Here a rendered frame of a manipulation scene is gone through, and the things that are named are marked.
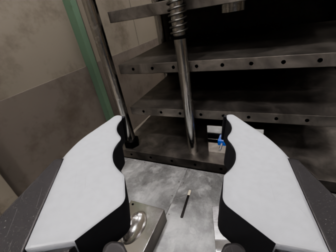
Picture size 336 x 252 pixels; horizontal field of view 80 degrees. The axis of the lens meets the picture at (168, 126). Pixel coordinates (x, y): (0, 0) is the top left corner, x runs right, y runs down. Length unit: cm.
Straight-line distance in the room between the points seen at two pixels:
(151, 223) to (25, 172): 160
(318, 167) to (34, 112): 209
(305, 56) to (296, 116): 25
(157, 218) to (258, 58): 72
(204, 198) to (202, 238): 17
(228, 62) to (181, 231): 70
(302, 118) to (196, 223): 62
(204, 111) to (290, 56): 43
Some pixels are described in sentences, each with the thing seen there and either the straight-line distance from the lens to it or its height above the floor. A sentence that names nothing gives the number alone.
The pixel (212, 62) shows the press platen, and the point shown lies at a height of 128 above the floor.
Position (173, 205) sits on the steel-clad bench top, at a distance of 91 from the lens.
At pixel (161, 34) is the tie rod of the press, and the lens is 168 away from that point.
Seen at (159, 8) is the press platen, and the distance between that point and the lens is 102.
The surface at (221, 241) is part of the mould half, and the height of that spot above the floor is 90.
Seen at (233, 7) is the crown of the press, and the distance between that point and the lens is 116.
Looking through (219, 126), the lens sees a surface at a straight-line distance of 106.
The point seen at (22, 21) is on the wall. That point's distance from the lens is 220.
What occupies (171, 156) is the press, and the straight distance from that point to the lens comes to 117.
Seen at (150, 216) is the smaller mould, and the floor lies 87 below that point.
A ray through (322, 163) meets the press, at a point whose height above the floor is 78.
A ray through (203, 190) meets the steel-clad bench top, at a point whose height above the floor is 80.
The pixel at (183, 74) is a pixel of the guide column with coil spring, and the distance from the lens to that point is 94.
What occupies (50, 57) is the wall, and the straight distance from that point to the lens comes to 226.
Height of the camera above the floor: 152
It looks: 30 degrees down
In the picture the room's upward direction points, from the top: 11 degrees counter-clockwise
